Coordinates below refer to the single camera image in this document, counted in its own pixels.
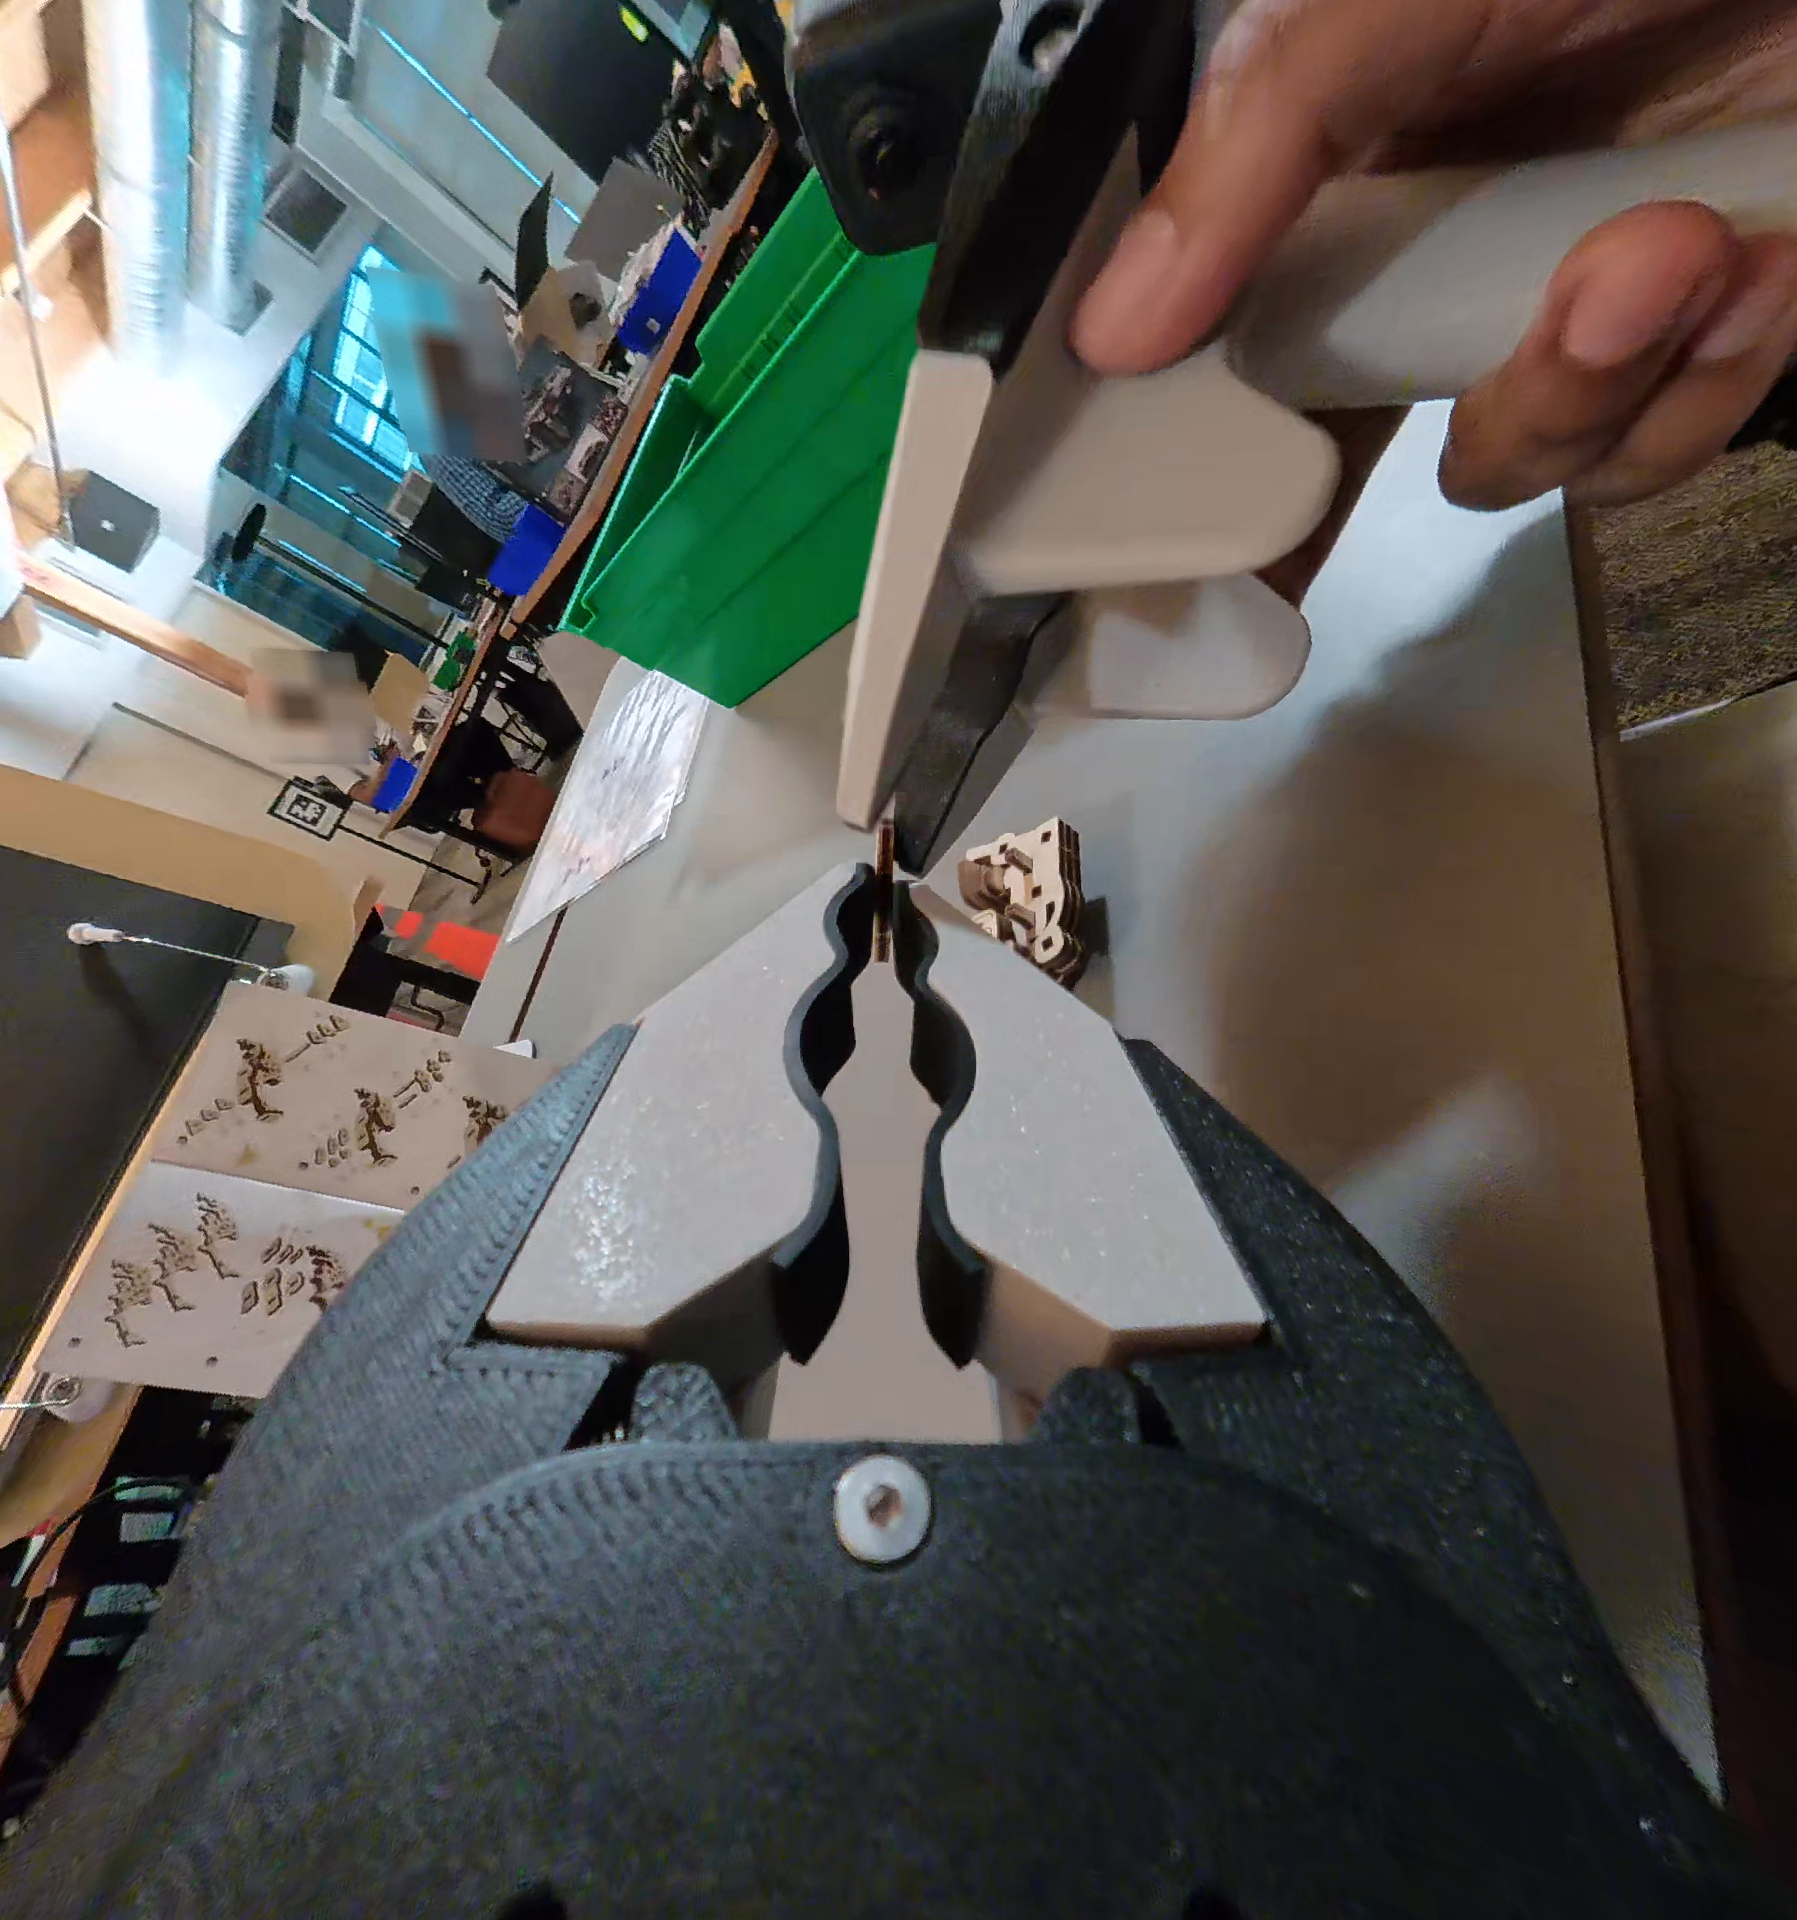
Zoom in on person's right hand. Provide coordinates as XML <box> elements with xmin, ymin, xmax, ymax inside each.
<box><xmin>1071</xmin><ymin>0</ymin><xmax>1797</xmax><ymax>510</ymax></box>

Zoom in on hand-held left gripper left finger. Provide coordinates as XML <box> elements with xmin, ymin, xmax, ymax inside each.
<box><xmin>485</xmin><ymin>862</ymin><xmax>877</xmax><ymax>1369</ymax></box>

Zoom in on layered wooden puzzle model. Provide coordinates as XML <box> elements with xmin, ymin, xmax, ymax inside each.
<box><xmin>958</xmin><ymin>815</ymin><xmax>1099</xmax><ymax>988</ymax></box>

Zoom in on person's trousers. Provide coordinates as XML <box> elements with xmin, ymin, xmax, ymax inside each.
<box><xmin>1625</xmin><ymin>660</ymin><xmax>1797</xmax><ymax>1801</ymax></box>

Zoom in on blue plastic bin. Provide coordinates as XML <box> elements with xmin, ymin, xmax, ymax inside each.
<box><xmin>485</xmin><ymin>503</ymin><xmax>570</xmax><ymax>595</ymax></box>
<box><xmin>613</xmin><ymin>225</ymin><xmax>704</xmax><ymax>356</ymax></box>

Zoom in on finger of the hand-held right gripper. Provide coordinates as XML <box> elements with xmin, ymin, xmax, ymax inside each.
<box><xmin>891</xmin><ymin>591</ymin><xmax>1068</xmax><ymax>878</ymax></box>
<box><xmin>834</xmin><ymin>346</ymin><xmax>1000</xmax><ymax>834</ymax></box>

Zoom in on grey desk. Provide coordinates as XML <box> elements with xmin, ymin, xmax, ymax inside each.
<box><xmin>463</xmin><ymin>397</ymin><xmax>1732</xmax><ymax>1801</ymax></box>

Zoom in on laminated paper sheet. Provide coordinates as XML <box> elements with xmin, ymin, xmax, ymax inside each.
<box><xmin>510</xmin><ymin>667</ymin><xmax>712</xmax><ymax>941</ymax></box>

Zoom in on silver ventilation ducts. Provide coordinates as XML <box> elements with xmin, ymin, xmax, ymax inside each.
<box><xmin>82</xmin><ymin>0</ymin><xmax>288</xmax><ymax>338</ymax></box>

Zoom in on green plastic bin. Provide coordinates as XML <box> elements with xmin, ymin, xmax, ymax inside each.
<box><xmin>558</xmin><ymin>162</ymin><xmax>941</xmax><ymax>710</ymax></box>

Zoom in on black wood-edged panel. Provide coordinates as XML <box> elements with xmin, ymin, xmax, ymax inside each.
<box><xmin>0</xmin><ymin>754</ymin><xmax>384</xmax><ymax>1569</ymax></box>

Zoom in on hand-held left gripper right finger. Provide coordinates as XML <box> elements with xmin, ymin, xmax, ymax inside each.
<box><xmin>895</xmin><ymin>878</ymin><xmax>1275</xmax><ymax>1374</ymax></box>

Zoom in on acrylic instruction sheet stand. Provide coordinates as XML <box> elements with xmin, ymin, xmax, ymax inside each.
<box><xmin>31</xmin><ymin>978</ymin><xmax>564</xmax><ymax>1406</ymax></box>

